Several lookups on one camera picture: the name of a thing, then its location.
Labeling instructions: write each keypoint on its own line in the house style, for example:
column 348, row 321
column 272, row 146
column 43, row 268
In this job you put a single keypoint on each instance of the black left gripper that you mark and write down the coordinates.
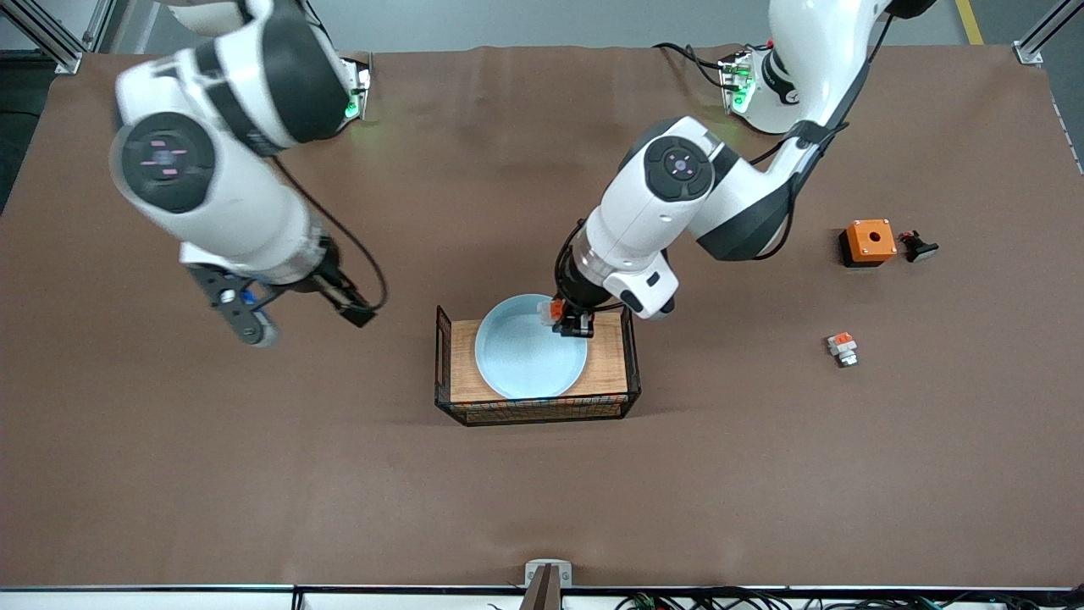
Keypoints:
column 578, row 294

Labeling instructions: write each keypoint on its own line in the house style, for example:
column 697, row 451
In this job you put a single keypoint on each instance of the aluminium frame profile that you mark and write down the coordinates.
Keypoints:
column 63, row 52
column 1037, row 47

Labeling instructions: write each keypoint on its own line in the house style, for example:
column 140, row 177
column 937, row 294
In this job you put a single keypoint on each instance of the white table edge rail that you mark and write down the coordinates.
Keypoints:
column 127, row 600

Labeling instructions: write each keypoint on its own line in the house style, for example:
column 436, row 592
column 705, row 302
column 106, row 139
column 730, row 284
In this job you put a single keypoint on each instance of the orange button box with hole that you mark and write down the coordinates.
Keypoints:
column 870, row 240

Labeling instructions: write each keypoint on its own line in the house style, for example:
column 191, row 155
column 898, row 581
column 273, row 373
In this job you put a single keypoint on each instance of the arm base box green light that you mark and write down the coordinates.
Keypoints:
column 362, row 89
column 735, row 85

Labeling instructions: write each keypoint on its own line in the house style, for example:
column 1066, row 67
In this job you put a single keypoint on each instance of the brown table cover sheet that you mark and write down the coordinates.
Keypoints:
column 508, row 508

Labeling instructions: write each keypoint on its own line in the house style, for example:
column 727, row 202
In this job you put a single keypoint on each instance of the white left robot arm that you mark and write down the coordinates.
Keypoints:
column 644, row 212

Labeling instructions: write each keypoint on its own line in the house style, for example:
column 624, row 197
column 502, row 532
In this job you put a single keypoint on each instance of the silver-tipped button switch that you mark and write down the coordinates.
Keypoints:
column 843, row 347

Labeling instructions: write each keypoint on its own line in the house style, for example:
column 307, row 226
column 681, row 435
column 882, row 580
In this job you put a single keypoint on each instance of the light blue round plate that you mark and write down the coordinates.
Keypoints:
column 521, row 360

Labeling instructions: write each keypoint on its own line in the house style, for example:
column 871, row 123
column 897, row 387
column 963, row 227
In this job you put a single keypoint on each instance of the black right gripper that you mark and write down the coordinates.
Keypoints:
column 333, row 282

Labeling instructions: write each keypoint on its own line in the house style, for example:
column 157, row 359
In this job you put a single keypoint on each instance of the wooden board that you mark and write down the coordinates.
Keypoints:
column 461, row 364

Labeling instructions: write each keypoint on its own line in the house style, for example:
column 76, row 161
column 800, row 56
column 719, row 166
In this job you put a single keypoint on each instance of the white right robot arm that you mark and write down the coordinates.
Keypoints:
column 220, row 203

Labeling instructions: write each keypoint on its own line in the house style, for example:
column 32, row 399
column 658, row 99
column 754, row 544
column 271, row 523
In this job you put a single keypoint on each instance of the red-tipped button switch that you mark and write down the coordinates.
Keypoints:
column 552, row 312

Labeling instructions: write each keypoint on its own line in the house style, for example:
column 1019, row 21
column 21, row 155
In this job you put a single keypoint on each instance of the black push button cap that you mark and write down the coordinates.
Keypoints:
column 920, row 248

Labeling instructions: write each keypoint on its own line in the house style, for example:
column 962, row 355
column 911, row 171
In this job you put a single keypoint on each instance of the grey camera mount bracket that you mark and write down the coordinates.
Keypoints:
column 548, row 574

